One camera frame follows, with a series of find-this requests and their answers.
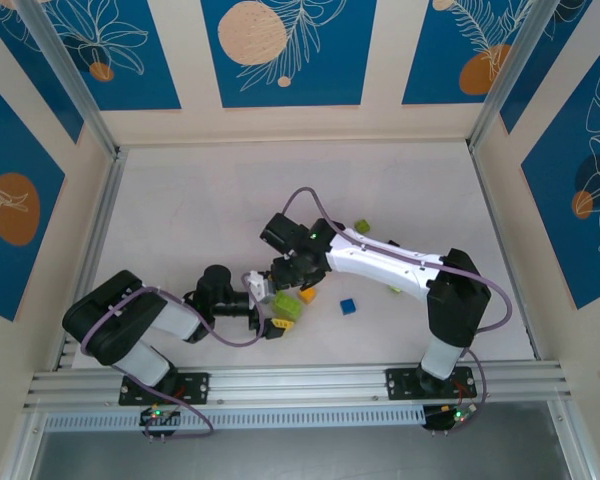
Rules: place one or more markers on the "left controller circuit board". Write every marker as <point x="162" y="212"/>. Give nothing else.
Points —
<point x="155" y="415"/>

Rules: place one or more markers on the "aluminium side rail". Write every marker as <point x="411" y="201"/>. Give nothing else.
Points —
<point x="111" y="185"/>
<point x="503" y="250"/>

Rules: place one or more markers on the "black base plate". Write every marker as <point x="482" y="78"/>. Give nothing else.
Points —
<point x="195" y="387"/>
<point x="400" y="385"/>

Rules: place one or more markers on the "small blue lego brick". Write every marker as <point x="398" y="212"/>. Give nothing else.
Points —
<point x="348" y="306"/>

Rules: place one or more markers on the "aluminium frame bar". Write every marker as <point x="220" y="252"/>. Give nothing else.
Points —
<point x="572" y="450"/>
<point x="17" y="472"/>

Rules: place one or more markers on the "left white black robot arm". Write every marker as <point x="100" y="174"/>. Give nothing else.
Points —
<point x="175" y="320"/>

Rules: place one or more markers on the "grey metal plate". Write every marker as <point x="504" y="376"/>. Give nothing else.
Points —
<point x="305" y="455"/>

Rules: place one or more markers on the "large green lego brick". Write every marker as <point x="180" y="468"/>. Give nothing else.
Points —
<point x="287" y="305"/>

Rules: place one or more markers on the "small orange lego brick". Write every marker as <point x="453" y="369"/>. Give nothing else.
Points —
<point x="308" y="295"/>

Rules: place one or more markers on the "controller circuit board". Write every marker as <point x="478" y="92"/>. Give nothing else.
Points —
<point x="155" y="415"/>
<point x="459" y="415"/>

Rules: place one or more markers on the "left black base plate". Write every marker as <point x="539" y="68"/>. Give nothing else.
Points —
<point x="195" y="387"/>

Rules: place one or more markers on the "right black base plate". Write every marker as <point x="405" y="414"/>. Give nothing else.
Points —
<point x="400" y="385"/>

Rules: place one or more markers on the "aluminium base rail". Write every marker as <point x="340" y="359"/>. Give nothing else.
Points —
<point x="305" y="382"/>

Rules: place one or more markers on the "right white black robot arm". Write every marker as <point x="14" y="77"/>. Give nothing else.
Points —
<point x="370" y="260"/>

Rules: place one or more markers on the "aluminium corner post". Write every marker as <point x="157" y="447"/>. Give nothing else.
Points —
<point x="75" y="85"/>
<point x="505" y="80"/>

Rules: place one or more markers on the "small green lego brick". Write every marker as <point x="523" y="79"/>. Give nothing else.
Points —
<point x="362" y="226"/>
<point x="394" y="289"/>

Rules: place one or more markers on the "right controller circuit board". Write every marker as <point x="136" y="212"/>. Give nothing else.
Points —
<point x="459" y="415"/>

